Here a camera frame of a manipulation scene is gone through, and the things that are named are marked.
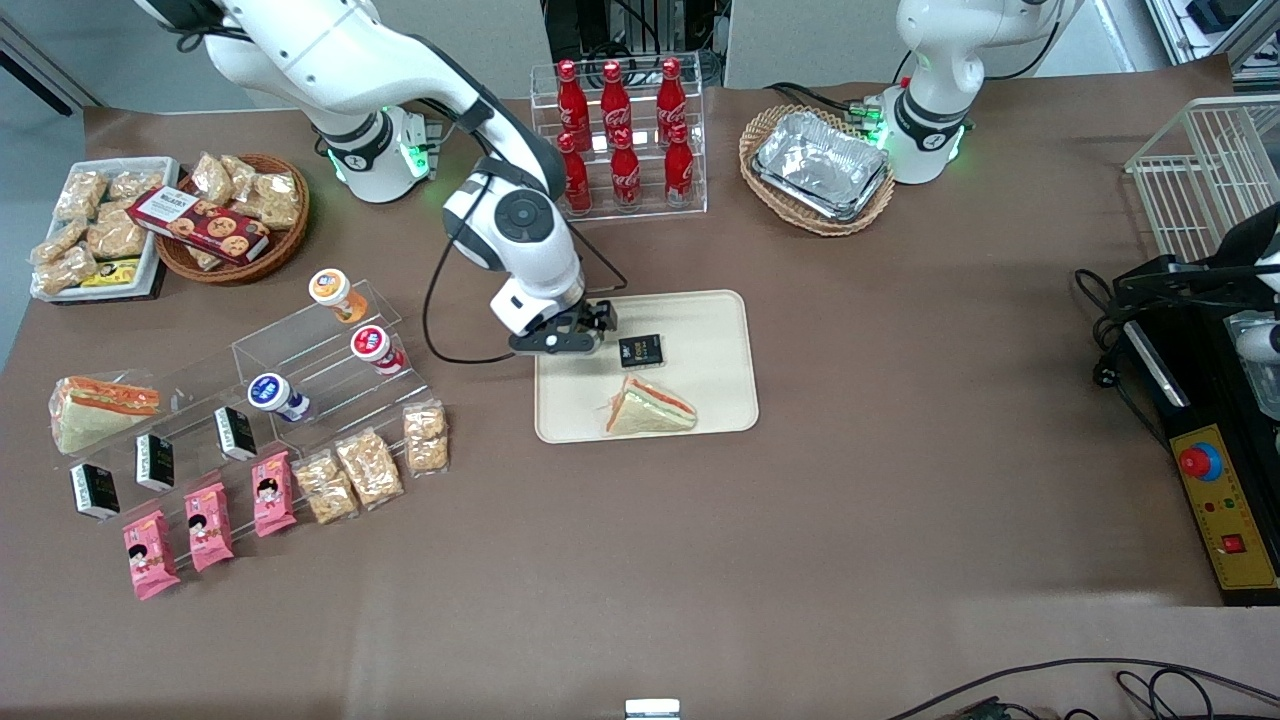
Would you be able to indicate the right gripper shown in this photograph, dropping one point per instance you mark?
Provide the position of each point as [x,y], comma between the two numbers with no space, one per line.
[585,317]

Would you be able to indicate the beige plastic tray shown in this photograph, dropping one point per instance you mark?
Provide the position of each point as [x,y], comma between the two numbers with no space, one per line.
[710,340]

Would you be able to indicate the orange cap gum bottle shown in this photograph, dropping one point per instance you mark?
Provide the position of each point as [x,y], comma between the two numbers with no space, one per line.
[335,292]

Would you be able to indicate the wrapped triangle sandwich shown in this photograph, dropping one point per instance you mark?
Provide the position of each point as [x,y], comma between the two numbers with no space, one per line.
[100,410]
[648,410]

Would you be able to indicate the yellow snack packet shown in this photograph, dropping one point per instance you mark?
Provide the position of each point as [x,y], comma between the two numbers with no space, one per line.
[112,272]

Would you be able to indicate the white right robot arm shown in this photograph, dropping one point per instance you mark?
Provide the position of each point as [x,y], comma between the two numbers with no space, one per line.
[330,50]

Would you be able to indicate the red cola bottle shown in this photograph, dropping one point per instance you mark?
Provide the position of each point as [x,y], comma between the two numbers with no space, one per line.
[615,100]
[579,180]
[671,98]
[625,175]
[572,100]
[679,170]

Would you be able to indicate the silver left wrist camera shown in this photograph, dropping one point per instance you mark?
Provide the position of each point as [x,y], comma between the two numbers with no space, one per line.
[1260,342]

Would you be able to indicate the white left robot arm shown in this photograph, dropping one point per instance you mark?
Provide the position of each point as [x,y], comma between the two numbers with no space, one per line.
[935,60]

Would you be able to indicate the blue cap gum bottle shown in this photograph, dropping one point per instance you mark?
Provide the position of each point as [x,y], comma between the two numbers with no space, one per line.
[273,394]

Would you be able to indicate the aluminium foil tray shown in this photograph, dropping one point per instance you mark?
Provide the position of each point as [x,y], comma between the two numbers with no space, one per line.
[820,165]

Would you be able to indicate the grey shelf unit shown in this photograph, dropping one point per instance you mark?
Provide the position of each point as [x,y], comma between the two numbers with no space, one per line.
[1215,25]

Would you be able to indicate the clear acrylic stepped snack stand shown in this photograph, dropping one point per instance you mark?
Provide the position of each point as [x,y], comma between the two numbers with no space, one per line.
[190,400]

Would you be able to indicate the clear nut cracker packet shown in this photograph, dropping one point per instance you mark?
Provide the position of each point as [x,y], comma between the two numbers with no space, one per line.
[369,468]
[325,487]
[426,437]

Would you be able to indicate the red emergency stop button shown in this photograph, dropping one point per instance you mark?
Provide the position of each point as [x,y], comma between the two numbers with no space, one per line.
[1199,461]

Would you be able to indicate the red cookie box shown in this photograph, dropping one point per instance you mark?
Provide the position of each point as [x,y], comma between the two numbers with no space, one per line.
[200,225]

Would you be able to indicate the clear acrylic stepped gum stand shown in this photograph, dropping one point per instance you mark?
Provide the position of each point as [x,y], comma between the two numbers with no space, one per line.
[330,380]

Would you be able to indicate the dark equipment rack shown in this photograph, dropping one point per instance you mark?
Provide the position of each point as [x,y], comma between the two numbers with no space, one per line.
[640,25]

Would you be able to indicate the black control box yellow panel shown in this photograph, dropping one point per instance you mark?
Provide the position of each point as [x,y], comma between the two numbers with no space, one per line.
[1200,400]

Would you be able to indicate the small black white carton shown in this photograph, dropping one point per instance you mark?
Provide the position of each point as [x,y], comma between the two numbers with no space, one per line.
[236,433]
[95,491]
[155,461]

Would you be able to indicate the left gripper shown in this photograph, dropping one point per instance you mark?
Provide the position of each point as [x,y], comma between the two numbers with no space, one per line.
[1222,255]

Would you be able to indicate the black flat snack box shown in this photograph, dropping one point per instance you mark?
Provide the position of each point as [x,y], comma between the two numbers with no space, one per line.
[640,350]

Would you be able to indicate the clear bag of puffed snack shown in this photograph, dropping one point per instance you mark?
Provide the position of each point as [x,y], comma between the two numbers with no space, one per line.
[212,178]
[275,200]
[240,175]
[115,238]
[80,195]
[68,270]
[135,185]
[58,242]

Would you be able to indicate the brown wicker snack basket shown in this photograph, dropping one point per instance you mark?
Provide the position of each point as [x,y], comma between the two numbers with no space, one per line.
[285,245]

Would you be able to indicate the white rectangular snack tray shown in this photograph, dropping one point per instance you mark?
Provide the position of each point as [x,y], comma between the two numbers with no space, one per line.
[160,175]

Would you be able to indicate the small white clip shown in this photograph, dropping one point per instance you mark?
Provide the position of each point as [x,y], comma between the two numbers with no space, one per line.
[652,709]

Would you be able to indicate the light wicker oval basket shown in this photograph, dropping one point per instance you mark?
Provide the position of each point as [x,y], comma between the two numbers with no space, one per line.
[770,205]

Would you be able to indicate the clear acrylic bottle rack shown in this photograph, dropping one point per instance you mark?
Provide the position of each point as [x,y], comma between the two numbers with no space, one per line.
[645,212]

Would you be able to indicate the red cap gum bottle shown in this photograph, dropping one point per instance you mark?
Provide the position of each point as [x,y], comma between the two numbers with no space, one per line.
[375,348]

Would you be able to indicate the pink snack packet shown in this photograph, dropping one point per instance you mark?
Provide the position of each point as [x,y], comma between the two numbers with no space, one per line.
[150,555]
[209,527]
[273,494]

